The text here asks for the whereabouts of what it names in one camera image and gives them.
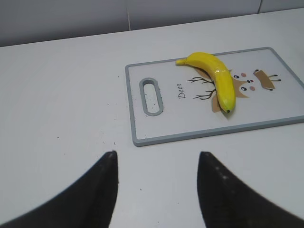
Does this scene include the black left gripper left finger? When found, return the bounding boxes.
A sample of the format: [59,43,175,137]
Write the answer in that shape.
[1,151,118,228]

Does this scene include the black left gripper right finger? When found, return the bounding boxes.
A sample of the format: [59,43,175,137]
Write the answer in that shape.
[197,152,304,228]

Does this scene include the yellow plastic banana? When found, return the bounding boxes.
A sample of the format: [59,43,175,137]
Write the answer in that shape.
[175,52,236,113]

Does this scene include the white grey-rimmed cutting board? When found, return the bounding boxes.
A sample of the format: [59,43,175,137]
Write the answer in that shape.
[125,47,304,146]

